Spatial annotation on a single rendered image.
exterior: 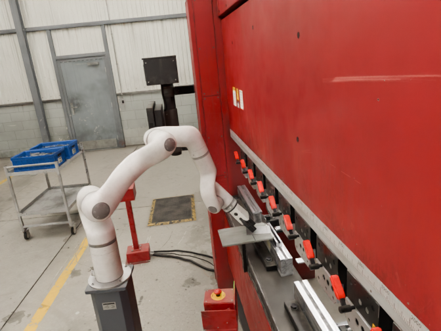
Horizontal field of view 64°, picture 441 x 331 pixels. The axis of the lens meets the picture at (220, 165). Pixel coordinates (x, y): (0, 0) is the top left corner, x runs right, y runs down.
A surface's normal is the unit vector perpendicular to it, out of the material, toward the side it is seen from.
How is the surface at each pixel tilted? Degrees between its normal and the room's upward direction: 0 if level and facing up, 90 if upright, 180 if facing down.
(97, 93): 90
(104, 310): 90
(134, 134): 90
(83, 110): 90
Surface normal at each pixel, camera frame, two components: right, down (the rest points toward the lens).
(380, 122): -0.98, 0.13
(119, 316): 0.04, 0.29
